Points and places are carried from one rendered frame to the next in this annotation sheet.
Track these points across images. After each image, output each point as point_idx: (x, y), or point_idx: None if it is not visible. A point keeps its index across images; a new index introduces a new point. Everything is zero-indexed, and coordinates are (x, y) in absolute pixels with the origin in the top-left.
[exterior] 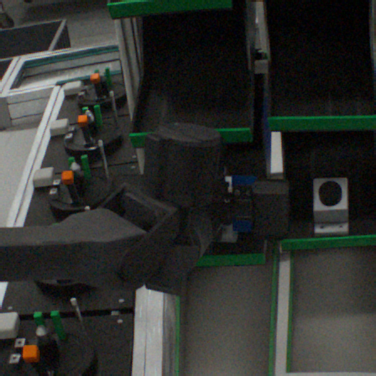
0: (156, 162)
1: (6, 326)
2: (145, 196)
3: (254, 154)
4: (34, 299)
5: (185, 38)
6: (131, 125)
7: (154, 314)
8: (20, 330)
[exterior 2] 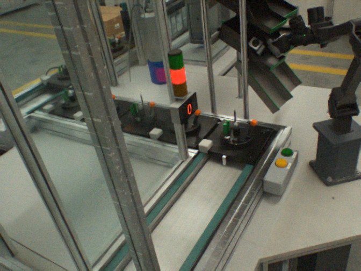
0: (322, 12)
1: (210, 142)
2: (320, 22)
3: None
4: (194, 137)
5: None
6: (268, 27)
7: (225, 116)
8: None
